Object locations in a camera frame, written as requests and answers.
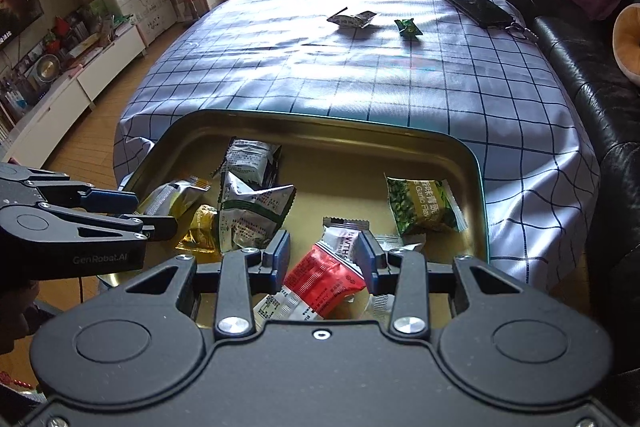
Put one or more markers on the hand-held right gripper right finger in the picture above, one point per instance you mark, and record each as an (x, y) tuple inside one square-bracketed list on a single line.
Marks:
[(367, 259)]

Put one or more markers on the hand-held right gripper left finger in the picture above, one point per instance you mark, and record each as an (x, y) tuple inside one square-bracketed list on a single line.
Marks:
[(279, 257)]

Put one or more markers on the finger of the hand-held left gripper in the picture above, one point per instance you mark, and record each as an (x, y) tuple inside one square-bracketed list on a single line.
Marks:
[(157, 228), (112, 199)]

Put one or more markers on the silver yellow snack packet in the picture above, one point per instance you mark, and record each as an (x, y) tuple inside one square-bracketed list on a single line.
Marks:
[(175, 197)]

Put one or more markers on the gold yellow snack packet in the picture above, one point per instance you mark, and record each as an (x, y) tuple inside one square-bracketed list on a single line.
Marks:
[(200, 232)]

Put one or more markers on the red white snack packet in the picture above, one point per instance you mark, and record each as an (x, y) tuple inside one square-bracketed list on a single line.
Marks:
[(320, 272)]

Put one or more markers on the plain white snack packet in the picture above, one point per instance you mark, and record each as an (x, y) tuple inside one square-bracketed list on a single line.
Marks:
[(407, 241)]

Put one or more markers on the large silver green packet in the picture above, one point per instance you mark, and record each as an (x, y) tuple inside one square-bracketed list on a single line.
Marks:
[(250, 217)]

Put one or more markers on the green pea snack packet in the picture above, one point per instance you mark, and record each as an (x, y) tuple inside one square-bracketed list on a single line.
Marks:
[(420, 204)]

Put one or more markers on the gold metal tin tray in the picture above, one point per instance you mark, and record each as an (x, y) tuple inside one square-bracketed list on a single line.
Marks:
[(340, 167)]

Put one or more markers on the small silver green packet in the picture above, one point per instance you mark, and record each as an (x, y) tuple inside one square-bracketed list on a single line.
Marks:
[(250, 159)]

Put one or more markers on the small green candy packet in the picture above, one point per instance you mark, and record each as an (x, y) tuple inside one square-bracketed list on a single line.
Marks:
[(407, 29)]

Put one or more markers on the white green patterned packet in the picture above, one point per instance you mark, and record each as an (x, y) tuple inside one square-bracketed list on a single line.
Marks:
[(352, 19)]

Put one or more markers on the white low console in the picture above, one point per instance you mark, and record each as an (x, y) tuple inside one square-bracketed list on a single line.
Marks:
[(75, 92)]

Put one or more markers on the steel bowl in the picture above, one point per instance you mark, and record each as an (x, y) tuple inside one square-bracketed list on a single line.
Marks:
[(42, 67)]

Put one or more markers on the clutter of small items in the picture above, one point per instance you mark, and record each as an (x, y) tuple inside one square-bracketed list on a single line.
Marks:
[(75, 37)]

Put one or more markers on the white checked tablecloth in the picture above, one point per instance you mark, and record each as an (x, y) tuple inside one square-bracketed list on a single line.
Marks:
[(350, 72)]

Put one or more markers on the metal keyring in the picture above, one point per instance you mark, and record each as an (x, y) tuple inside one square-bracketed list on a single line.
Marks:
[(521, 31)]

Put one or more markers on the black leather sofa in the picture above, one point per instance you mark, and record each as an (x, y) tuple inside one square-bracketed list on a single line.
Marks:
[(600, 107)]

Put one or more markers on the round yellow plush cushion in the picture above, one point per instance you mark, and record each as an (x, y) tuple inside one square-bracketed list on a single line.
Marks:
[(627, 47)]

